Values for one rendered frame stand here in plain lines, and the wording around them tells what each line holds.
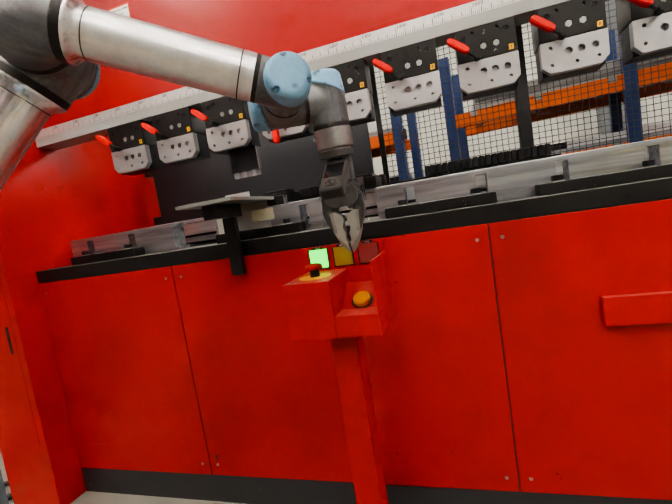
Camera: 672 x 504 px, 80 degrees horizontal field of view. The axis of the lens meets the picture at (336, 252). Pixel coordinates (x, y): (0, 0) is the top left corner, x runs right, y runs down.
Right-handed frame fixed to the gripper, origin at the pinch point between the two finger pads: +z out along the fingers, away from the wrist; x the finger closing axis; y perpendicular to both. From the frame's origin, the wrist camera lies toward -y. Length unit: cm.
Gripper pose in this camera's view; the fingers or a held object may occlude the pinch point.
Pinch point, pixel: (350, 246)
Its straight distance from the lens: 83.8
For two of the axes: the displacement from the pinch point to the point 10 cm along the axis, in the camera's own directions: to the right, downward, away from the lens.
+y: 2.8, -2.2, 9.4
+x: -9.4, 1.2, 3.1
